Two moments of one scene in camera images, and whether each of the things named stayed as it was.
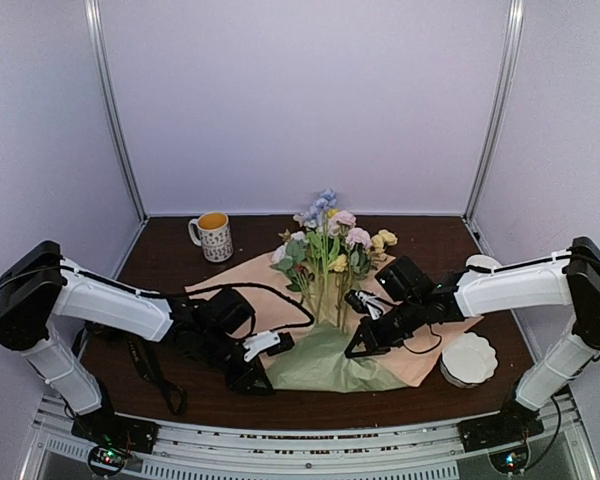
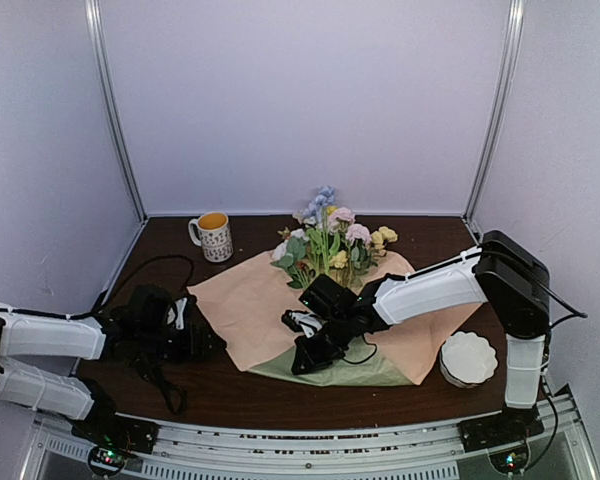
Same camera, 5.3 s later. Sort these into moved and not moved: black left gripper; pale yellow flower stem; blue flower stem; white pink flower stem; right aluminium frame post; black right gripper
Moved: black left gripper; black right gripper
Not moved: right aluminium frame post; blue flower stem; white pink flower stem; pale yellow flower stem
